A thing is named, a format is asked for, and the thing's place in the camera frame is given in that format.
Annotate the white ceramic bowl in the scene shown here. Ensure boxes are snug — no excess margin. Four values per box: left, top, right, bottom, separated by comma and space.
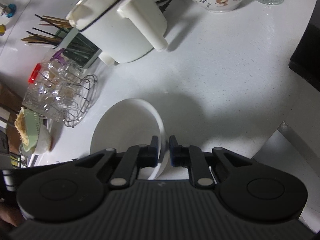
90, 99, 169, 180

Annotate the white bowl under colander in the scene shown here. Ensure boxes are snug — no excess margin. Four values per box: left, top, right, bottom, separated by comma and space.
21, 124, 53, 155

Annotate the green plastic colander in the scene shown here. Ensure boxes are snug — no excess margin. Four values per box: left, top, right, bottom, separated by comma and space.
23, 107, 41, 150

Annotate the dried noodles bundle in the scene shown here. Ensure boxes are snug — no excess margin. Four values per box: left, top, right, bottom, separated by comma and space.
14, 107, 29, 147

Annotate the black dish rack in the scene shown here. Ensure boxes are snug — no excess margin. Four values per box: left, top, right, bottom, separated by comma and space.
1, 130, 27, 199

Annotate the white electric cooking pot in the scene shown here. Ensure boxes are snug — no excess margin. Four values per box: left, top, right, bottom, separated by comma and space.
66, 0, 168, 65

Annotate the wooden cutting board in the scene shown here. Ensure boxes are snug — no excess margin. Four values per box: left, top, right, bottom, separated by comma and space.
1, 83, 22, 154

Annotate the black induction cooker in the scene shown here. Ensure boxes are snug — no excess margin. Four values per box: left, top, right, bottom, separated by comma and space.
288, 22, 320, 93

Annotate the green chopstick holder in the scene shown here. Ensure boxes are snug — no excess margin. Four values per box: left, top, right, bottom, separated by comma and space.
21, 15, 101, 69

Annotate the wire glass holder rack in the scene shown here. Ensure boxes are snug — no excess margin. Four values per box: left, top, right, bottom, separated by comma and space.
48, 56, 98, 128

